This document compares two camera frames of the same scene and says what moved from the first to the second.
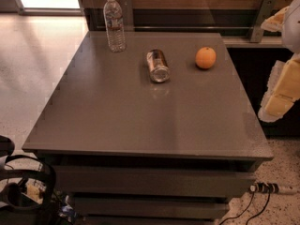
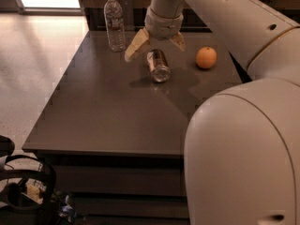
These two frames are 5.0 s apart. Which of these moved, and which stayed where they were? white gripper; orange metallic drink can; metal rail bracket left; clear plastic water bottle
Moved: white gripper
Stayed: orange metallic drink can; metal rail bracket left; clear plastic water bottle
